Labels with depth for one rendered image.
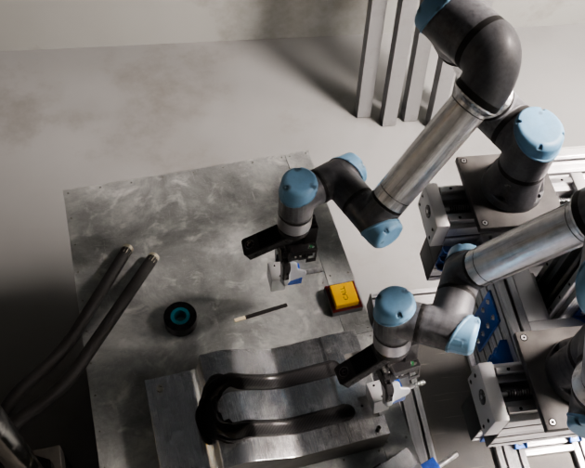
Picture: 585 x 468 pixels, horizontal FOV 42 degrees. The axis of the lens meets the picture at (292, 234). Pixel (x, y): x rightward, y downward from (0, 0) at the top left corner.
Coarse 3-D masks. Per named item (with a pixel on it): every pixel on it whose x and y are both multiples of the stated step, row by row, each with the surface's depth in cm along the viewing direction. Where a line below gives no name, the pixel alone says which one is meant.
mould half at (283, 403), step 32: (224, 352) 170; (256, 352) 174; (288, 352) 176; (320, 352) 176; (352, 352) 177; (192, 384) 173; (320, 384) 172; (160, 416) 168; (192, 416) 169; (224, 416) 161; (256, 416) 164; (288, 416) 168; (160, 448) 164; (192, 448) 165; (224, 448) 158; (256, 448) 159; (288, 448) 163; (320, 448) 164; (352, 448) 169
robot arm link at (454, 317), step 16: (448, 288) 142; (448, 304) 139; (464, 304) 140; (416, 320) 138; (432, 320) 138; (448, 320) 137; (464, 320) 137; (416, 336) 139; (432, 336) 138; (448, 336) 137; (464, 336) 136; (448, 352) 140; (464, 352) 137
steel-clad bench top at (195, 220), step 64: (64, 192) 207; (128, 192) 209; (192, 192) 210; (256, 192) 212; (192, 256) 199; (320, 256) 201; (128, 320) 187; (256, 320) 190; (320, 320) 191; (128, 384) 178; (128, 448) 170; (384, 448) 174
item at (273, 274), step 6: (270, 264) 180; (276, 264) 181; (270, 270) 179; (276, 270) 180; (306, 270) 183; (312, 270) 183; (318, 270) 183; (270, 276) 179; (276, 276) 179; (270, 282) 180; (276, 282) 179; (294, 282) 182; (300, 282) 182; (270, 288) 182; (276, 288) 181; (282, 288) 182
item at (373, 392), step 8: (368, 384) 166; (376, 384) 166; (400, 384) 167; (408, 384) 168; (416, 384) 168; (368, 392) 167; (376, 392) 165; (368, 400) 170; (376, 400) 164; (400, 400) 167; (376, 408) 166; (384, 408) 167
